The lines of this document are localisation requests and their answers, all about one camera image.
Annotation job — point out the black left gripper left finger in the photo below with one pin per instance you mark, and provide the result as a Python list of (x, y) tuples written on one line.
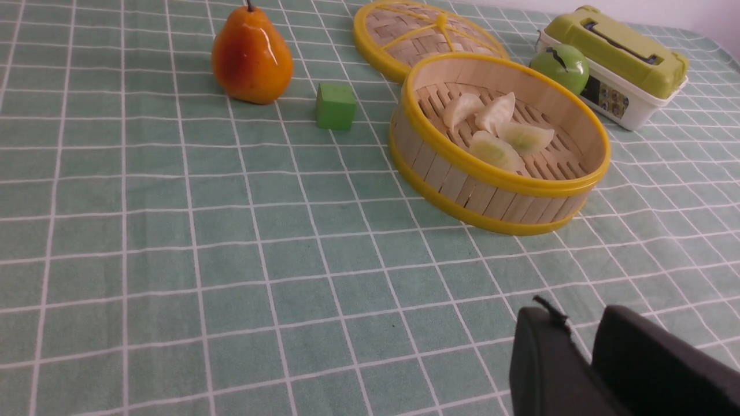
[(548, 375)]

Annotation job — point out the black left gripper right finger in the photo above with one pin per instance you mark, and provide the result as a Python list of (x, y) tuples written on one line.
[(653, 372)]

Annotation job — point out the green tinted dumpling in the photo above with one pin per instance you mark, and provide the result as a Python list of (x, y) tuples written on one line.
[(525, 139)]

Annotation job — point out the yellowish green dumpling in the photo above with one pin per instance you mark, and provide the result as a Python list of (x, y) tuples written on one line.
[(494, 151)]

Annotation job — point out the white pleated dumpling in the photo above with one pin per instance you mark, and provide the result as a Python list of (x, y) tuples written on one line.
[(460, 108)]

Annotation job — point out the bamboo steamer tray yellow rim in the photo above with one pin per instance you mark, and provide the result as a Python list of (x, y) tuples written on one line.
[(553, 185)]

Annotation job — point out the bamboo steamer lid yellow rim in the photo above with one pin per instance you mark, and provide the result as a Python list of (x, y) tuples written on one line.
[(393, 36)]

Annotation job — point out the green lid white box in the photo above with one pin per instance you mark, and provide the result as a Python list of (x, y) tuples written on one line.
[(630, 75)]

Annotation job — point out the green toy apple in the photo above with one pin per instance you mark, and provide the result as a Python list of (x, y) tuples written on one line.
[(564, 64)]

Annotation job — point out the green wooden cube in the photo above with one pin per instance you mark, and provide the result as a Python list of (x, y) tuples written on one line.
[(335, 106)]

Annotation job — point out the green checkered tablecloth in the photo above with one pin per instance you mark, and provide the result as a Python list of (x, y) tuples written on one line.
[(169, 251)]

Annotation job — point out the orange red toy pear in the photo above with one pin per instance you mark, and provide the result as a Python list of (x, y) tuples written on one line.
[(250, 59)]

